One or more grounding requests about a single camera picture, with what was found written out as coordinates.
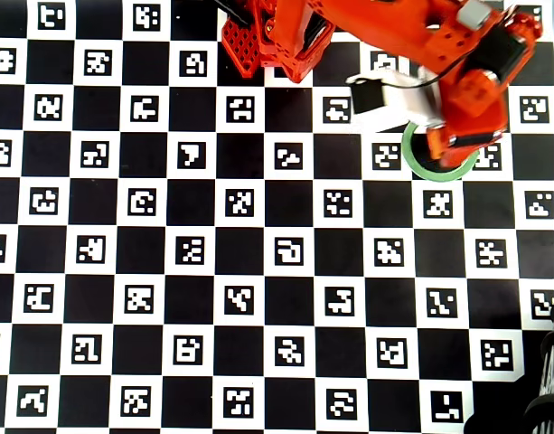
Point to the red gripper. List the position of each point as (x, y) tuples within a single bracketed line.
[(475, 140)]

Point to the black white marker mat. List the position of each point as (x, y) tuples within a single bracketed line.
[(276, 280)]

